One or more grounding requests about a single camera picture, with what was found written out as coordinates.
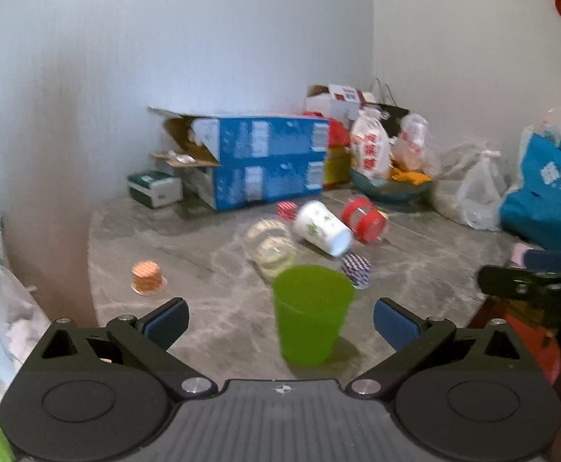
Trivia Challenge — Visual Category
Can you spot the red stool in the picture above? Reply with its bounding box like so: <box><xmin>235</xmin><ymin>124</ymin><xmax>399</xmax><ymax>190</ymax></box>
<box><xmin>468</xmin><ymin>298</ymin><xmax>561</xmax><ymax>386</ymax></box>

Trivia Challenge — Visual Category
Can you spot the white bag red print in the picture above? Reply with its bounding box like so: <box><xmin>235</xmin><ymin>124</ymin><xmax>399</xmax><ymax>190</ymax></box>
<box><xmin>349</xmin><ymin>108</ymin><xmax>391</xmax><ymax>180</ymax></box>

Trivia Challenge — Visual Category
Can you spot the white cloth teal trim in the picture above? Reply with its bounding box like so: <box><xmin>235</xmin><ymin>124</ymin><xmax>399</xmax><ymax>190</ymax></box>
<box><xmin>0</xmin><ymin>213</ymin><xmax>53</xmax><ymax>395</ymax></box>

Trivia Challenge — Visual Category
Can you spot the blue checkered small cup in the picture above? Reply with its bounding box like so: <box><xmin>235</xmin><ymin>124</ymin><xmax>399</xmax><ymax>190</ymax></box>
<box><xmin>341</xmin><ymin>253</ymin><xmax>372</xmax><ymax>290</ymax></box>

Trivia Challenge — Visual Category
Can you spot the blue shopping bag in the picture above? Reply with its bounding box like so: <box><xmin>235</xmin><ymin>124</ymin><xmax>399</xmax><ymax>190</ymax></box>
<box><xmin>500</xmin><ymin>103</ymin><xmax>561</xmax><ymax>252</ymax></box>

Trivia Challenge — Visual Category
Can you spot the black paper bag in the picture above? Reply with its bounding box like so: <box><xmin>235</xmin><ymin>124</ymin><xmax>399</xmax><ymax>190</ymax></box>
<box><xmin>368</xmin><ymin>78</ymin><xmax>412</xmax><ymax>138</ymax></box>

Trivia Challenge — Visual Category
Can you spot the clear plastic bag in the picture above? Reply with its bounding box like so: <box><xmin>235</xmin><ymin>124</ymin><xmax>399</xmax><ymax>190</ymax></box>
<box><xmin>432</xmin><ymin>142</ymin><xmax>509</xmax><ymax>231</ymax></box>

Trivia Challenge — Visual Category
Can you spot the yellow red box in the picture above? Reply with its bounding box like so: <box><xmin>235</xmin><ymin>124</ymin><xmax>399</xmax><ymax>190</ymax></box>
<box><xmin>322</xmin><ymin>120</ymin><xmax>353</xmax><ymax>189</ymax></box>

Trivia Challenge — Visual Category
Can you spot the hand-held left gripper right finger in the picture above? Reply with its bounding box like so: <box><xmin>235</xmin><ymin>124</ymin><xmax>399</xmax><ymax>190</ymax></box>
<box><xmin>345</xmin><ymin>297</ymin><xmax>546</xmax><ymax>400</ymax></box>

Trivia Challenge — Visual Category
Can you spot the green plastic cup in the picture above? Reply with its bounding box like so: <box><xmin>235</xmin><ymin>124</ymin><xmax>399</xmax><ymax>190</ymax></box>
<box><xmin>272</xmin><ymin>264</ymin><xmax>356</xmax><ymax>367</ymax></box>

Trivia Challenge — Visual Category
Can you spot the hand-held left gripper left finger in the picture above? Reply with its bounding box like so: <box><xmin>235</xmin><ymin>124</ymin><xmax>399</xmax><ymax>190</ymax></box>
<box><xmin>18</xmin><ymin>297</ymin><xmax>219</xmax><ymax>400</ymax></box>

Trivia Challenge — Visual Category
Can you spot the pink object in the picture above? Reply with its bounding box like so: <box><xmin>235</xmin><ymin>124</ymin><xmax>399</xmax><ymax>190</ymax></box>
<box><xmin>508</xmin><ymin>242</ymin><xmax>534</xmax><ymax>269</ymax></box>

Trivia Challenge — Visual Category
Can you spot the white paper cup green print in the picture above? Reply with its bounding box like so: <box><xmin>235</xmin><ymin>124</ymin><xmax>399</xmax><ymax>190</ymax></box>
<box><xmin>292</xmin><ymin>201</ymin><xmax>354</xmax><ymax>257</ymax></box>

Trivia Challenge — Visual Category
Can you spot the teal bowl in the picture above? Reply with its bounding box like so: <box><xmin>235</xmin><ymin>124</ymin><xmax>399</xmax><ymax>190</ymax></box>
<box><xmin>349</xmin><ymin>167</ymin><xmax>437</xmax><ymax>204</ymax></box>

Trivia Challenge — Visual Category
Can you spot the translucent bag with red print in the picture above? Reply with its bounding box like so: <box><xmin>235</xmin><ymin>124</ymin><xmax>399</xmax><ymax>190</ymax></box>
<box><xmin>393</xmin><ymin>113</ymin><xmax>437</xmax><ymax>176</ymax></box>

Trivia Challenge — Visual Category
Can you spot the clear glass cup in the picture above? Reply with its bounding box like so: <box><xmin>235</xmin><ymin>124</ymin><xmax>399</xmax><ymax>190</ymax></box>
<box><xmin>244</xmin><ymin>219</ymin><xmax>299</xmax><ymax>280</ymax></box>

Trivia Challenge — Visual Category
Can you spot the orange checkered small cup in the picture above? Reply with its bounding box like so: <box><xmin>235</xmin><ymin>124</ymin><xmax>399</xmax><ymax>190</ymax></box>
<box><xmin>131</xmin><ymin>260</ymin><xmax>168</xmax><ymax>296</ymax></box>

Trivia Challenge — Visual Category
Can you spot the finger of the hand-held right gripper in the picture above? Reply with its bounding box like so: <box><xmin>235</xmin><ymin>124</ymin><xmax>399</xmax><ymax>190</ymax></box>
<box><xmin>523</xmin><ymin>249</ymin><xmax>561</xmax><ymax>274</ymax></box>
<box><xmin>478</xmin><ymin>264</ymin><xmax>561</xmax><ymax>330</ymax></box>

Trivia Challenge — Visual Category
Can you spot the green white tissue box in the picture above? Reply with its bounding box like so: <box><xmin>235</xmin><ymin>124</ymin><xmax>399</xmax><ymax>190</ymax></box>
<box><xmin>127</xmin><ymin>171</ymin><xmax>184</xmax><ymax>209</ymax></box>

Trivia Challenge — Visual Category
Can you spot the white red cardboard box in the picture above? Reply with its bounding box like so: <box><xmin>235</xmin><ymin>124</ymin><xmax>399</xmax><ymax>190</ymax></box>
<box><xmin>304</xmin><ymin>84</ymin><xmax>375</xmax><ymax>121</ymax></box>

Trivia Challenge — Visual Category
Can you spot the red plastic cup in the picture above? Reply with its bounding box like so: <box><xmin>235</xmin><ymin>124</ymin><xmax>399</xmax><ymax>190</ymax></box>
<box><xmin>341</xmin><ymin>196</ymin><xmax>388</xmax><ymax>244</ymax></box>

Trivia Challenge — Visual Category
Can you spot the open blue cardboard box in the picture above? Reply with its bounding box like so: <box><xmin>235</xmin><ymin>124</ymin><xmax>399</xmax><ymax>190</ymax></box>
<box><xmin>147</xmin><ymin>106</ymin><xmax>330</xmax><ymax>167</ymax></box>

